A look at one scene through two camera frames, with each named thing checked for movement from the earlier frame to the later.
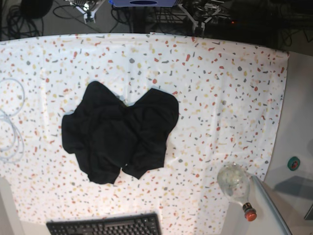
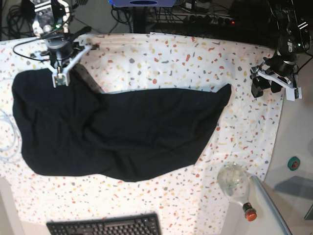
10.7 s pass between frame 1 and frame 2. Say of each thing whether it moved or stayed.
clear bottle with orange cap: stayed
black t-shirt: moved
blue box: stayed
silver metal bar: stayed
